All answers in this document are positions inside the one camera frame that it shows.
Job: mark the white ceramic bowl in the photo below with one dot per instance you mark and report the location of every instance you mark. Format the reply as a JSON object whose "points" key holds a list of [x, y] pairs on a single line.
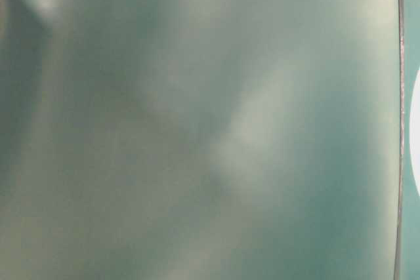
{"points": [[414, 132]]}

